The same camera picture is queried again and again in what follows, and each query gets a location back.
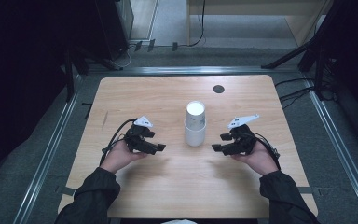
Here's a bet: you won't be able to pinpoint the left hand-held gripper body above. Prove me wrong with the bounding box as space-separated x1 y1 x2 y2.
124 116 154 154

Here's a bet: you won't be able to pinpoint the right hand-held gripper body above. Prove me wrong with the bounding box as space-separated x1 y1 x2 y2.
227 114 260 157

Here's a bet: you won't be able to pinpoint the stack of white paper cups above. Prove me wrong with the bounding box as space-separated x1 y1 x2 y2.
184 100 207 147

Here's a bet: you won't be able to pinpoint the person's left hand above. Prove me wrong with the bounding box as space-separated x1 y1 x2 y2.
100 139 148 175

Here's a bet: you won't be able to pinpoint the person's right hand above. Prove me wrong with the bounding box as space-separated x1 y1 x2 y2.
231 139 280 176

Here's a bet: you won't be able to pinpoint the white cloth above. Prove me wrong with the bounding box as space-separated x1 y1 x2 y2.
160 218 198 224

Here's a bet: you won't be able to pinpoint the grey tape strip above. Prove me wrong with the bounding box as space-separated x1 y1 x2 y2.
55 185 76 197
296 186 315 195

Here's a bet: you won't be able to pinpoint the black metal stand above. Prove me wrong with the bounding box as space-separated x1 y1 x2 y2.
62 46 124 103

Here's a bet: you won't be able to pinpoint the black computer tower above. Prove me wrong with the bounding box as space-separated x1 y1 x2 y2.
94 0 134 61

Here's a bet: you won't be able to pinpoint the black tripod stand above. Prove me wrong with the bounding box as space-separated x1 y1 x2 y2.
260 0 343 101

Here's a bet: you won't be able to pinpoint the light wooden desk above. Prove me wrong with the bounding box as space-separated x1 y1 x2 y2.
186 0 335 47

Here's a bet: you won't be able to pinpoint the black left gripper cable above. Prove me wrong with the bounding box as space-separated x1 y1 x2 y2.
99 118 138 166

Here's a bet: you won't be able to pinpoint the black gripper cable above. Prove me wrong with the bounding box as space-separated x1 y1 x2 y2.
99 118 138 166
251 132 282 171

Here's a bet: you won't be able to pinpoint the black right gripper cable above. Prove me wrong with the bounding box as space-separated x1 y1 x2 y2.
251 132 282 171

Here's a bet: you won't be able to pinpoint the black floor cables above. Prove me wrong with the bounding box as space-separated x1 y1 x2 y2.
274 77 316 110

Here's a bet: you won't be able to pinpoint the long metal floor rail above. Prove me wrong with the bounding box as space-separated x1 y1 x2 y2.
12 74 83 224
302 76 358 224
87 65 299 77

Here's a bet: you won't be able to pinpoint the thin white cable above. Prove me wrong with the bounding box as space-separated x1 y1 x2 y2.
113 43 138 68

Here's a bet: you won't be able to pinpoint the hanging black cable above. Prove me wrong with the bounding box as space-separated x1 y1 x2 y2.
188 0 207 48

